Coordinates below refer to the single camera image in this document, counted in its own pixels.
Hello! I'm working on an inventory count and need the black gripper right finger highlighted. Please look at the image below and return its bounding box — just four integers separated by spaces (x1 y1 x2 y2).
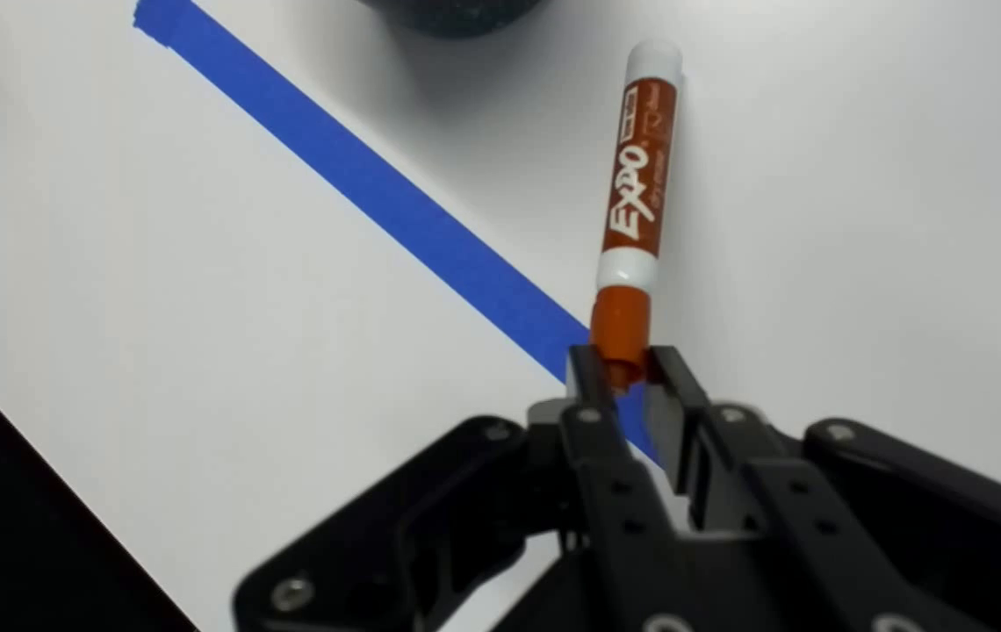
646 346 970 632

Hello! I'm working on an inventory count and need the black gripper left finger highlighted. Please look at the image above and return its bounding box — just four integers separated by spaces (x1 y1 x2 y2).
528 346 699 632

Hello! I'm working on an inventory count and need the brown Expo marker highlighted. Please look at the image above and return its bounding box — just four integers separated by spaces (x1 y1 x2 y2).
589 42 685 390

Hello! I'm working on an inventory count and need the blue tape line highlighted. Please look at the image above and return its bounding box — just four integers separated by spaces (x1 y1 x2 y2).
133 0 644 417

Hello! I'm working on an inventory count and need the dark teal mug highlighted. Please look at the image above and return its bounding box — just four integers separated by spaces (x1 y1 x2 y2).
363 0 540 40

